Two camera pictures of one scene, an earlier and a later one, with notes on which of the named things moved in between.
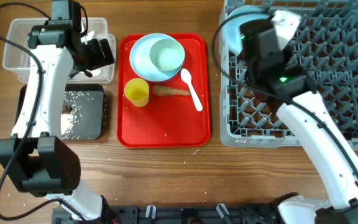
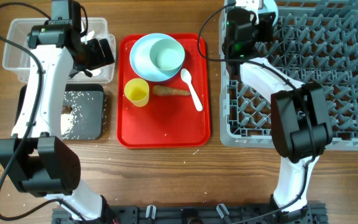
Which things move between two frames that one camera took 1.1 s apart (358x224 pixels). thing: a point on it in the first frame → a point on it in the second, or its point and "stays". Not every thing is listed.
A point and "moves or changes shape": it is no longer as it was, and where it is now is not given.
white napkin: (84, 40) stays
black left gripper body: (92, 57) stays
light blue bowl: (230, 27) moves or changes shape
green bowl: (168, 56) stays
